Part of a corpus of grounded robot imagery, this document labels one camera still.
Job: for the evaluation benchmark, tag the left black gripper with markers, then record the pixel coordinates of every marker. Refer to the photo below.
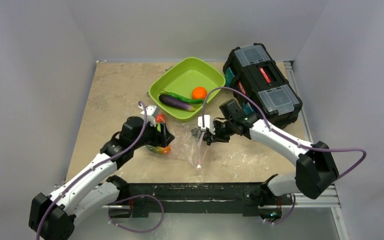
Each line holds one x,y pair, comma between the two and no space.
160,139

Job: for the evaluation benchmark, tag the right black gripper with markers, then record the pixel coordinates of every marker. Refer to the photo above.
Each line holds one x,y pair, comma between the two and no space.
210,134

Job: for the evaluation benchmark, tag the orange green fake mango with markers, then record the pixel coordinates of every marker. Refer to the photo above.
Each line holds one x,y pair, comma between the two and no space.
158,149

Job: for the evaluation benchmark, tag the dark fake grape bunch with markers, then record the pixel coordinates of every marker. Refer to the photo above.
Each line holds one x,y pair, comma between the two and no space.
196,132

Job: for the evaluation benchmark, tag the clear zip top bag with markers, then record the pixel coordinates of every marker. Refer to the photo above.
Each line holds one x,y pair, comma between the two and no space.
185,146

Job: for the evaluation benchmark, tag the green fake bean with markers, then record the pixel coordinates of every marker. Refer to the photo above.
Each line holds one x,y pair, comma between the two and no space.
184,99

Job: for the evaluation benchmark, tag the purple fake eggplant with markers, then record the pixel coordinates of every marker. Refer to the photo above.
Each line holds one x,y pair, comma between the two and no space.
175,103

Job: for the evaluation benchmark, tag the orange fake fruit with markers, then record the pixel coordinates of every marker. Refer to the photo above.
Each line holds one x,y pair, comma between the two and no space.
199,93

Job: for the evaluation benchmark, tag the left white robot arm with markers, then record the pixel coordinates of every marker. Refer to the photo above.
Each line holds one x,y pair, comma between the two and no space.
54,216

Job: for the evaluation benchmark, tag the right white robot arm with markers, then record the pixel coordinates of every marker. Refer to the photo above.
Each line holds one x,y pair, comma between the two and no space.
315,168

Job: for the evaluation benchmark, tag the red fake tomato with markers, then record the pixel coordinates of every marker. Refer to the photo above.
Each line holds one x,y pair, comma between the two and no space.
160,118

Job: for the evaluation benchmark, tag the green plastic tray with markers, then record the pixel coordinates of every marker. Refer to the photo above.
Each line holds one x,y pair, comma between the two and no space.
182,79

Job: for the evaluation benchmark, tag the black Delixi toolbox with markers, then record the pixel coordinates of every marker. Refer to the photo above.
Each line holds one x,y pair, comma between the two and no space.
253,72

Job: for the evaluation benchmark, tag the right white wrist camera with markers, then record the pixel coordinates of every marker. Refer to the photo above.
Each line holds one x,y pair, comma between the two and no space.
206,123

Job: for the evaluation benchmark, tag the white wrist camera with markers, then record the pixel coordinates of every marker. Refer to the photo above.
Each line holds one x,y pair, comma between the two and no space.
149,114
206,123

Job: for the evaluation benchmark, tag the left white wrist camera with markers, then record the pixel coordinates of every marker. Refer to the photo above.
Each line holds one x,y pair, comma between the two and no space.
149,114

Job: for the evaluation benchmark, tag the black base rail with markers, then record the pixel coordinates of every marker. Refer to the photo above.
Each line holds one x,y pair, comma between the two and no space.
246,198

